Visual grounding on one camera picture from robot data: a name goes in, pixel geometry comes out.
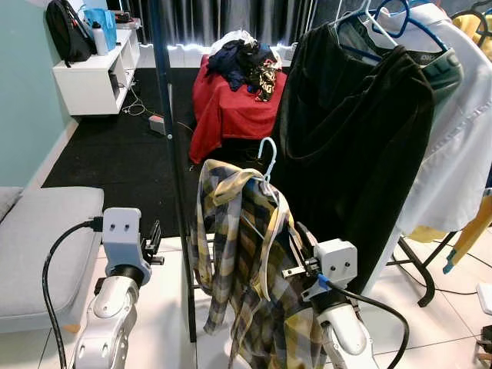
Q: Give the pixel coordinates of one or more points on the yellow grey plaid shirt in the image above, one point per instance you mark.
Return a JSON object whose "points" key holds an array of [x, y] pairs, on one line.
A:
{"points": [[246, 269]]}

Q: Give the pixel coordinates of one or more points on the white clothes hanger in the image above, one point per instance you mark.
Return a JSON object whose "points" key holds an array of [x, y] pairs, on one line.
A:
{"points": [[273, 157], [382, 29]]}

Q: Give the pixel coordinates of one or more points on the blue clothes hanger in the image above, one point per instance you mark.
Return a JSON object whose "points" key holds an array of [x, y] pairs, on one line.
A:
{"points": [[407, 19]]}

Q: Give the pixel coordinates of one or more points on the grey power adapter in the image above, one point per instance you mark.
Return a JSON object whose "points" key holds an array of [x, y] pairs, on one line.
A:
{"points": [[157, 123]]}

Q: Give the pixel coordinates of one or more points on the black hanging garment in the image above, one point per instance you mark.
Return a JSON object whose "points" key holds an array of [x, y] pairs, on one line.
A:
{"points": [[346, 138]]}

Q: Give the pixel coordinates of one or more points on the grey cushion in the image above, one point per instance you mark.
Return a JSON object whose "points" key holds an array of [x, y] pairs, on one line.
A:
{"points": [[8, 200]]}

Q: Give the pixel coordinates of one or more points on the red cloth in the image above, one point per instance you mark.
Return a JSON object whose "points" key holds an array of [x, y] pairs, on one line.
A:
{"points": [[231, 108]]}

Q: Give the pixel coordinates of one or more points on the white low shelf cabinet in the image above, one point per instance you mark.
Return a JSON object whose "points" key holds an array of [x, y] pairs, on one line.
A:
{"points": [[96, 77]]}

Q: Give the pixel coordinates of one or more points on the white shirt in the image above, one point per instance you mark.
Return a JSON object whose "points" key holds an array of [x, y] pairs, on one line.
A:
{"points": [[453, 138]]}

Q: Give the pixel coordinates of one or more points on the dark clothes pile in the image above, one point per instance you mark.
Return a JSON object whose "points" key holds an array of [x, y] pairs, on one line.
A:
{"points": [[246, 61]]}

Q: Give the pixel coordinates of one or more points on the white bottle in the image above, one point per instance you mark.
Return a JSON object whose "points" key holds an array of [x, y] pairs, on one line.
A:
{"points": [[98, 40]]}

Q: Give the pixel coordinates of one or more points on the green shorts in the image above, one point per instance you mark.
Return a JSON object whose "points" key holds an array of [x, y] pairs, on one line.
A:
{"points": [[442, 73]]}

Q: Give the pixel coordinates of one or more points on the black backpack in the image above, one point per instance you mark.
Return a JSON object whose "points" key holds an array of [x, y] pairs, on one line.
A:
{"points": [[69, 31]]}

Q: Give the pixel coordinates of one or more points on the light blue bag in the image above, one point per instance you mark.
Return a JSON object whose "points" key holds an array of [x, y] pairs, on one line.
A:
{"points": [[108, 19]]}

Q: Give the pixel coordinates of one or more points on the dark pleated curtain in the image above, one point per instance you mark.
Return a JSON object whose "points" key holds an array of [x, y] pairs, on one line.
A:
{"points": [[231, 19]]}

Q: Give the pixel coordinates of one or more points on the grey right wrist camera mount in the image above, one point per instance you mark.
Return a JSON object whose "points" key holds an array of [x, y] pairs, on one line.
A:
{"points": [[332, 265]]}

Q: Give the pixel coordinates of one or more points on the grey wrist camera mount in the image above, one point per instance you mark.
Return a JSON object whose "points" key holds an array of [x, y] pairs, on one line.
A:
{"points": [[123, 234], [332, 265]]}

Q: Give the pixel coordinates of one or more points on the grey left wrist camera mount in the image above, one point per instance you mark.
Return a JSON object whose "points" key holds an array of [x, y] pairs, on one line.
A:
{"points": [[123, 234]]}

